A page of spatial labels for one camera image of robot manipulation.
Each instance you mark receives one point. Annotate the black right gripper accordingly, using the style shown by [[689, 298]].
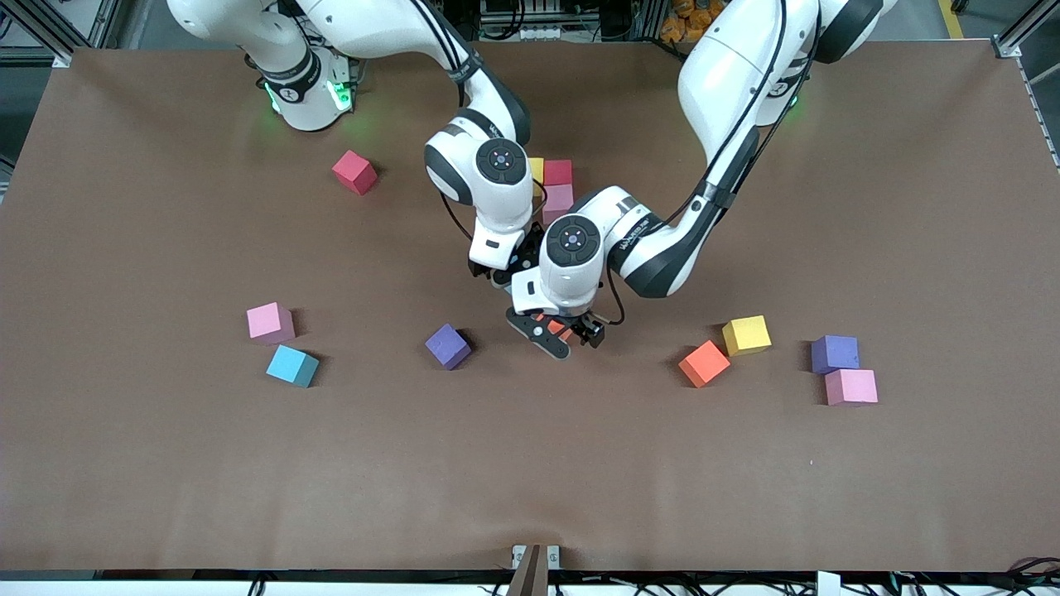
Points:
[[525, 252]]

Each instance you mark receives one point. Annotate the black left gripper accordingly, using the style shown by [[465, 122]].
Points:
[[590, 328]]

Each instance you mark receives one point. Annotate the orange foam cube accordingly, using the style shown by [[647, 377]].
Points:
[[704, 363], [557, 327]]

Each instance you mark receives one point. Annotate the pink foam cube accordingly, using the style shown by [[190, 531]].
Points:
[[271, 323], [559, 199], [851, 386]]

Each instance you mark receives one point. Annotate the yellow foam cube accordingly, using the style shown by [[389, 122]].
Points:
[[746, 335], [537, 170]]

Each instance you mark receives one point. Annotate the red foam cube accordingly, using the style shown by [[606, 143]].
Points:
[[558, 172], [354, 172]]

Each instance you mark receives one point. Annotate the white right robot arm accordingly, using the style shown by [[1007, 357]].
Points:
[[497, 161]]

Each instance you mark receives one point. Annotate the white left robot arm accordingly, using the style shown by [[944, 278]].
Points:
[[571, 240]]

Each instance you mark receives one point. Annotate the purple foam cube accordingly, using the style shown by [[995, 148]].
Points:
[[448, 346], [835, 353]]

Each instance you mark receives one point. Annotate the brown table cover sheet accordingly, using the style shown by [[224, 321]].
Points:
[[530, 463]]

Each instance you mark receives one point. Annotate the small white power strip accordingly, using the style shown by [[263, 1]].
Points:
[[540, 33]]

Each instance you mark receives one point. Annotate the orange packets pile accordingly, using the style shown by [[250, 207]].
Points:
[[691, 21]]

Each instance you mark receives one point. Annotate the silver metal bracket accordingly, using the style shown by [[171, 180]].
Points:
[[555, 556]]

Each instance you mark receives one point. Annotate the brown camera post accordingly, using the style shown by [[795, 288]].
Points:
[[530, 579]]

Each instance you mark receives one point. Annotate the aluminium frame profile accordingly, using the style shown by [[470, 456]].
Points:
[[1023, 29], [58, 37]]

